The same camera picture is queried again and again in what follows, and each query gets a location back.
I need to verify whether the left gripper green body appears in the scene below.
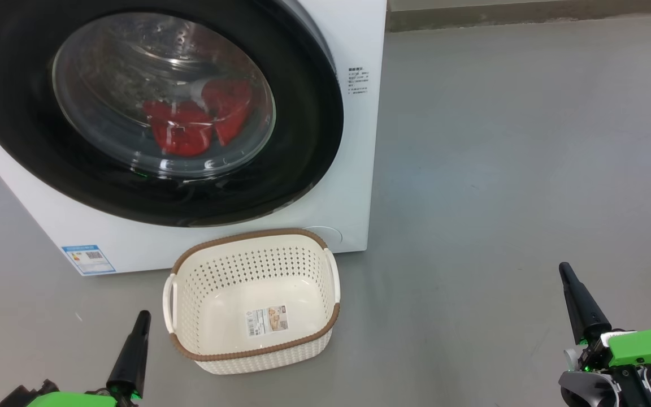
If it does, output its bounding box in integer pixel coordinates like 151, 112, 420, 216
26, 390, 121, 407

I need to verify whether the cream basket with brown rim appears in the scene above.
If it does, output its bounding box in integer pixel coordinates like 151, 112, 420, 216
162, 228, 342, 375

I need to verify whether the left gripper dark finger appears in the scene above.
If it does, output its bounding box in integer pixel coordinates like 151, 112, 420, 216
105, 310, 152, 399

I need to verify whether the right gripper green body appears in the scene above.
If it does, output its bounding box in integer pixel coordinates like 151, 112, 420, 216
601, 327, 651, 368

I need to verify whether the blue energy label sticker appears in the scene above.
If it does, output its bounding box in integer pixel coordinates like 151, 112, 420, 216
61, 244, 116, 276

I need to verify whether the round white drain cover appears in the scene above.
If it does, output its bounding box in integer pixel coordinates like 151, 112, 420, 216
303, 226, 343, 249

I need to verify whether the black printed text sticker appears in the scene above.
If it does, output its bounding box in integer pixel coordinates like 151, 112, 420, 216
347, 67, 370, 94

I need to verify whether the white washing machine body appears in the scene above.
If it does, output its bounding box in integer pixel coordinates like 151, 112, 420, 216
0, 0, 388, 278

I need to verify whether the black round glass washer door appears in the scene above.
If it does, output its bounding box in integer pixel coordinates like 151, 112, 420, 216
0, 0, 344, 228

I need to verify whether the printed product label sticker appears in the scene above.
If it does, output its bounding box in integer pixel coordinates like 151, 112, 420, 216
246, 306, 289, 338

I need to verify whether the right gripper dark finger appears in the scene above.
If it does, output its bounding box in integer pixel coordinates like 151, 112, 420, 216
558, 262, 613, 344

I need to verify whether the red and white garment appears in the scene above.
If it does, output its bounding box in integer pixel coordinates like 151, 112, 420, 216
142, 79, 254, 158

